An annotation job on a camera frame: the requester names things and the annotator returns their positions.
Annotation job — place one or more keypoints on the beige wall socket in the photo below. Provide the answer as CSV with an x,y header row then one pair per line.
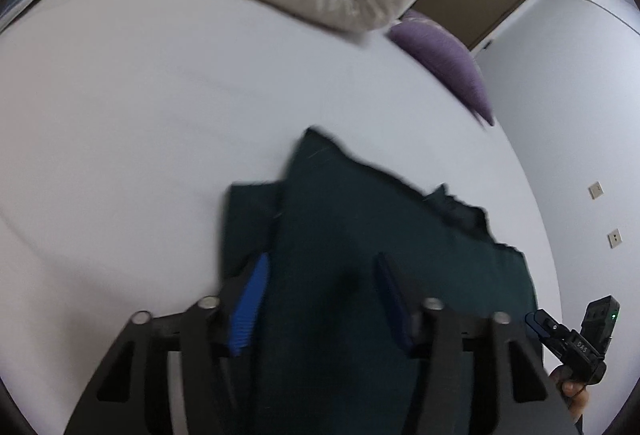
x,y
595,189
614,238

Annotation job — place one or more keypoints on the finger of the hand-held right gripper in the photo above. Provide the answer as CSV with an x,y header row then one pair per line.
x,y
552,327
540,330

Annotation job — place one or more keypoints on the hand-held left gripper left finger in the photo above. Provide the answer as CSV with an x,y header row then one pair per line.
x,y
247,310

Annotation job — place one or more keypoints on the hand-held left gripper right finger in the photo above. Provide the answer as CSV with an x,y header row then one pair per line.
x,y
395,300

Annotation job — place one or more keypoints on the purple cushion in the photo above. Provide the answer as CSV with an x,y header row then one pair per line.
x,y
445,60

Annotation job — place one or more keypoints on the dark green sweater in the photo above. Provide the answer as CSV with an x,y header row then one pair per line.
x,y
350,240

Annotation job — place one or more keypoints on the person's right hand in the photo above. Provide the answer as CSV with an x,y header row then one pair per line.
x,y
572,395

